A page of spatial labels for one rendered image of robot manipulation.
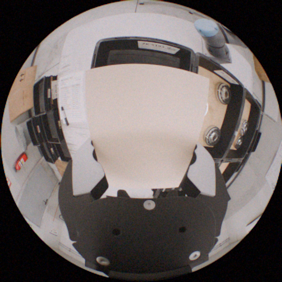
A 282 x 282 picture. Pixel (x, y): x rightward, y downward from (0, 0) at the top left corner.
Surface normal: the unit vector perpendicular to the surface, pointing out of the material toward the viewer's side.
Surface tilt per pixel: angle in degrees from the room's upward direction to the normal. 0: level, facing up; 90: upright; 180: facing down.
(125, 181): 0
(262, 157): 90
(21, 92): 77
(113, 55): 0
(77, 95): 0
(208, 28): 57
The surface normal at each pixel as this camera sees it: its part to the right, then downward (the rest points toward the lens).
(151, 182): 0.00, 0.50
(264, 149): -1.00, -0.04
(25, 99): 0.96, 0.16
